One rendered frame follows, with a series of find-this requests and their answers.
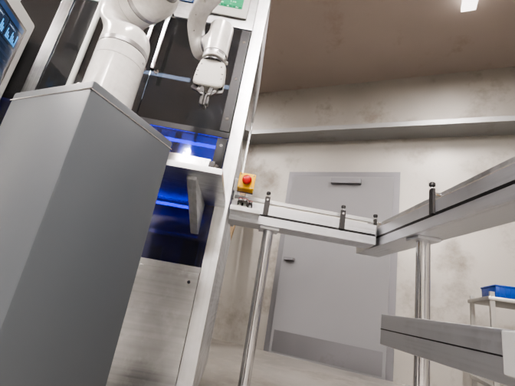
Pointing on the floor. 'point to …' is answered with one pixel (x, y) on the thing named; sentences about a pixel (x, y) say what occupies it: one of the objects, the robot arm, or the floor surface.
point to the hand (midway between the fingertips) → (204, 102)
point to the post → (189, 358)
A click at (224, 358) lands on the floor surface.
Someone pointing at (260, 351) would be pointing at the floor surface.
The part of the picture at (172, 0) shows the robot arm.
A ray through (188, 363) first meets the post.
